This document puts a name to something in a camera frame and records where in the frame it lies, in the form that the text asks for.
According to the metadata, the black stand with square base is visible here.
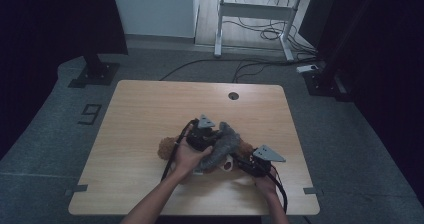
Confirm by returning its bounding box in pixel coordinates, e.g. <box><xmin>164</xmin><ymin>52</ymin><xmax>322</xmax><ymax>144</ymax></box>
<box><xmin>67</xmin><ymin>53</ymin><xmax>122</xmax><ymax>89</ymax></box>

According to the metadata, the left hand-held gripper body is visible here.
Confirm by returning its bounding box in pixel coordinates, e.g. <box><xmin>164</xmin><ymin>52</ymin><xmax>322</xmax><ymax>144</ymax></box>
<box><xmin>185</xmin><ymin>113</ymin><xmax>217</xmax><ymax>152</ymax></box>

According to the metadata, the tangle of black cables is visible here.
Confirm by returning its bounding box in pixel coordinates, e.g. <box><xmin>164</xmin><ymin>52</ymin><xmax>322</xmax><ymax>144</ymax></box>
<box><xmin>222</xmin><ymin>0</ymin><xmax>319</xmax><ymax>62</ymax></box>

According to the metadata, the dark curtain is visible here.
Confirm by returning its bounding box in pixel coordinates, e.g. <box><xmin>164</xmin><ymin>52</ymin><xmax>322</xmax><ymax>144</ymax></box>
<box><xmin>0</xmin><ymin>0</ymin><xmax>129</xmax><ymax>160</ymax></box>
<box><xmin>298</xmin><ymin>0</ymin><xmax>424</xmax><ymax>198</ymax></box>

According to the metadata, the grey tape strip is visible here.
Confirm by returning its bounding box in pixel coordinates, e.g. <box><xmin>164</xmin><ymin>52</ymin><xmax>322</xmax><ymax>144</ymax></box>
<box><xmin>302</xmin><ymin>186</ymin><xmax>325</xmax><ymax>197</ymax></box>
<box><xmin>64</xmin><ymin>183</ymin><xmax>89</xmax><ymax>197</ymax></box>

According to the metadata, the long black floor cable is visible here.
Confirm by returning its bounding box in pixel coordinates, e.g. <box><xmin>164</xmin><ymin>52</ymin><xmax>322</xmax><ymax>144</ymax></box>
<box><xmin>159</xmin><ymin>57</ymin><xmax>323</xmax><ymax>84</ymax></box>

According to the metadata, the person's right hand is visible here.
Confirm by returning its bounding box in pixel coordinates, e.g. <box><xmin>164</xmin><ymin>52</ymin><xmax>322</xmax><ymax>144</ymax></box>
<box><xmin>254</xmin><ymin>168</ymin><xmax>278</xmax><ymax>199</ymax></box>

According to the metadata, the white desk frame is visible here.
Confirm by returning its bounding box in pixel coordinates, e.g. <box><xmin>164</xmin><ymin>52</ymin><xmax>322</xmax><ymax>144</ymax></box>
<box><xmin>213</xmin><ymin>0</ymin><xmax>338</xmax><ymax>62</ymax></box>

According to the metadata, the brown teddy bear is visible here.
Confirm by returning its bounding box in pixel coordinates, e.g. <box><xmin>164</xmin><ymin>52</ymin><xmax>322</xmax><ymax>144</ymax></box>
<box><xmin>157</xmin><ymin>134</ymin><xmax>255</xmax><ymax>176</ymax></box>

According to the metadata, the grey fuzzy cloth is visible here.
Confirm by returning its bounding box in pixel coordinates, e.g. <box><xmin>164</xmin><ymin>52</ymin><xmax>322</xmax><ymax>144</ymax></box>
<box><xmin>199</xmin><ymin>121</ymin><xmax>242</xmax><ymax>172</ymax></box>

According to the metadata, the black stand with long base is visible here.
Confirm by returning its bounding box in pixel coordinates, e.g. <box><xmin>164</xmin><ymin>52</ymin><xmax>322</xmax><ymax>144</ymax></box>
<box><xmin>302</xmin><ymin>67</ymin><xmax>355</xmax><ymax>102</ymax></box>

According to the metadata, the person's left hand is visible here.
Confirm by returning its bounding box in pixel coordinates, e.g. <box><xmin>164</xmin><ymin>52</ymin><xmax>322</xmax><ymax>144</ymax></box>
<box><xmin>172</xmin><ymin>125</ymin><xmax>214</xmax><ymax>181</ymax></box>

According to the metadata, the white power strip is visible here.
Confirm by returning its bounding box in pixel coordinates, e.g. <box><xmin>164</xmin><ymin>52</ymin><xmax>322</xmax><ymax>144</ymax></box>
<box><xmin>295</xmin><ymin>63</ymin><xmax>320</xmax><ymax>74</ymax></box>

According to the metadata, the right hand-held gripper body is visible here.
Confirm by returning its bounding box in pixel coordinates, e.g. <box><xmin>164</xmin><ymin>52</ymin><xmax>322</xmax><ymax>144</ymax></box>
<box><xmin>244</xmin><ymin>144</ymin><xmax>287</xmax><ymax>179</ymax></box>

